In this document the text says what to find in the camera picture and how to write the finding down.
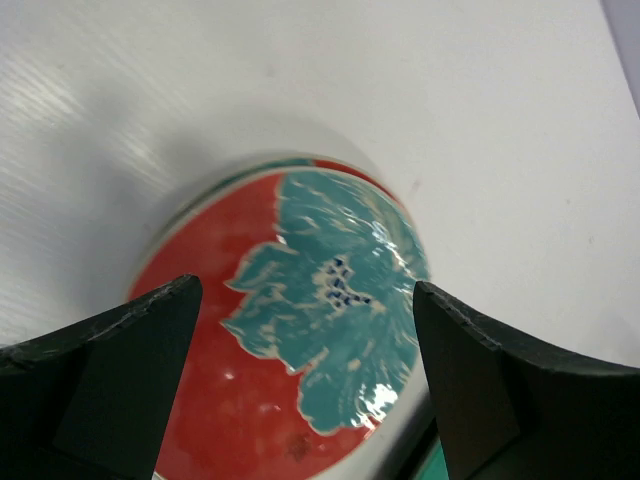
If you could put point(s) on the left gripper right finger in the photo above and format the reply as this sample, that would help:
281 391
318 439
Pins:
511 406

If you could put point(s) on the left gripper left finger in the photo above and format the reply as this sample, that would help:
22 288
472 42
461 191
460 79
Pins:
92 400

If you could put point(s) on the black green square plate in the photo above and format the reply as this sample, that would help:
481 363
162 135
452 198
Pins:
431 465

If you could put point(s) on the red teal round plate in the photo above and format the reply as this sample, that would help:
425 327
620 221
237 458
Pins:
305 338
230 174

